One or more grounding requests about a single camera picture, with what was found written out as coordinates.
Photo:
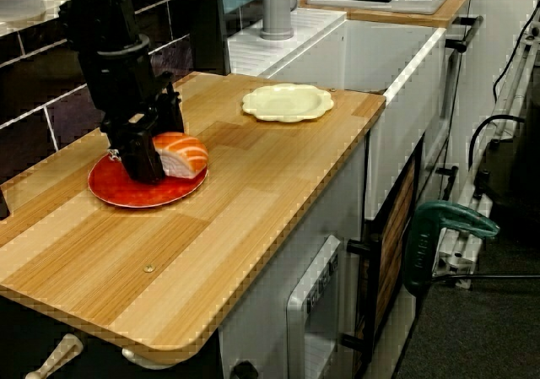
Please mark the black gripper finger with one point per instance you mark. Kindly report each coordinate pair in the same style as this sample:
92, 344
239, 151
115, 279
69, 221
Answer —
143, 159
173, 109

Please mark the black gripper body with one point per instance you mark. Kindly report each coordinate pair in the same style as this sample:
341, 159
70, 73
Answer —
118, 88

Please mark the salmon sushi toy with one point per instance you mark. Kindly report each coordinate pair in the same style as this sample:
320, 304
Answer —
185, 155

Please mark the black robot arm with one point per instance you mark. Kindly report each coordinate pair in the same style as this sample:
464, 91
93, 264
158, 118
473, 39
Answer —
101, 7

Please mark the red round plate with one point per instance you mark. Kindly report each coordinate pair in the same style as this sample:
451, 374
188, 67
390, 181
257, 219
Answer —
126, 195

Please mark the black upright panel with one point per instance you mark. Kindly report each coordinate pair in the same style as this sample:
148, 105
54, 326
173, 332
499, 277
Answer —
3, 204
211, 24

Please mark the white toy sink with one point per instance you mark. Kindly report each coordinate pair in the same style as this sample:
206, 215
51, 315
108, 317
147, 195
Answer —
253, 54

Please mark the cream scalloped plate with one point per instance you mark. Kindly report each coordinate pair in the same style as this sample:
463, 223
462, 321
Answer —
287, 102

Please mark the grey toy faucet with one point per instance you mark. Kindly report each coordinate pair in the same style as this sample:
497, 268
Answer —
276, 12

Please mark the white hook under counter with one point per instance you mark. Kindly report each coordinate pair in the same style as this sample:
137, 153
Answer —
135, 355

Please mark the black round knob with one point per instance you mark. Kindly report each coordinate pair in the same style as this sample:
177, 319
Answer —
244, 370

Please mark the wooden oven door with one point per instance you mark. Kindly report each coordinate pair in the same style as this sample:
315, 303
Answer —
392, 235

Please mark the green clamp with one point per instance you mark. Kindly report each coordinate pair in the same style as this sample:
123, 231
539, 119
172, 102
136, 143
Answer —
422, 244

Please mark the aluminium frame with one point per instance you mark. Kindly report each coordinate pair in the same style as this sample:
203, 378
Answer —
468, 193

